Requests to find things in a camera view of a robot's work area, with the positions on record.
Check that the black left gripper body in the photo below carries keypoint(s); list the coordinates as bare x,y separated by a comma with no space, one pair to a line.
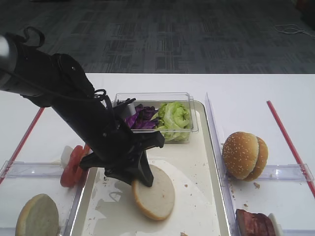
118,148

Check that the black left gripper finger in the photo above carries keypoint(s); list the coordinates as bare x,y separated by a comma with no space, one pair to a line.
121,175
144,175

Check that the bun slice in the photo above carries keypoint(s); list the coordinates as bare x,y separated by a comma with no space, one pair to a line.
38,217
155,202

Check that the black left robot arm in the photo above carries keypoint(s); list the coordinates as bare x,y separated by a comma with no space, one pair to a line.
59,82

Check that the tomato slice front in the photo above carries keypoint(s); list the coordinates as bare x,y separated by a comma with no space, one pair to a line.
72,173

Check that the white pusher block tomato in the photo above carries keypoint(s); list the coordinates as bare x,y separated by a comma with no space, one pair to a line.
65,157

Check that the green lettuce leaves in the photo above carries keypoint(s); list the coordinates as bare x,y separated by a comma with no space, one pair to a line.
174,116

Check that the meat patty front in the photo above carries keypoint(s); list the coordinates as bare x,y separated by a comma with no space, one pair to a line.
246,222

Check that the meat patty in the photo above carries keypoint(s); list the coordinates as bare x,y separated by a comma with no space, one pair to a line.
246,222
262,225

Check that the meat patty rear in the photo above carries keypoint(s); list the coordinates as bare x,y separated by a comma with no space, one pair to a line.
262,225

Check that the white pusher block patties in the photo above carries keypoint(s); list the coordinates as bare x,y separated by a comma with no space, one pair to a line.
277,227

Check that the metal serving tray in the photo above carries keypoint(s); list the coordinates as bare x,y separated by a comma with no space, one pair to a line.
185,199

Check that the purple cabbage leaves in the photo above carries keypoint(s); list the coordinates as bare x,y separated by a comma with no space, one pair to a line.
146,117

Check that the clear plastic salad box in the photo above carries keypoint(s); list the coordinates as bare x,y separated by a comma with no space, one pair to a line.
156,100

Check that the clear upper track left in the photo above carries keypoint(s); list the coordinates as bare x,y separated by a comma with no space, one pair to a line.
18,169

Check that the clear track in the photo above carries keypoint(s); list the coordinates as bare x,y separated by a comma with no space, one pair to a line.
291,172
18,169

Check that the sesame bun top front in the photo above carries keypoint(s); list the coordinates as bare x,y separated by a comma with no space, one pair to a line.
240,154

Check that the clear upper track right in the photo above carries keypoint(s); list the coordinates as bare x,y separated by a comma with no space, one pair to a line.
291,172

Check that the red rail left side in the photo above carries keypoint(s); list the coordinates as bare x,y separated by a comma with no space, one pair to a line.
22,142

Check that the red rail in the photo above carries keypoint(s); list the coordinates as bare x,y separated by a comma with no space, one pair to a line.
22,142
292,148

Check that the red rail right side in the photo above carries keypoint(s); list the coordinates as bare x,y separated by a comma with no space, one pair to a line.
292,148

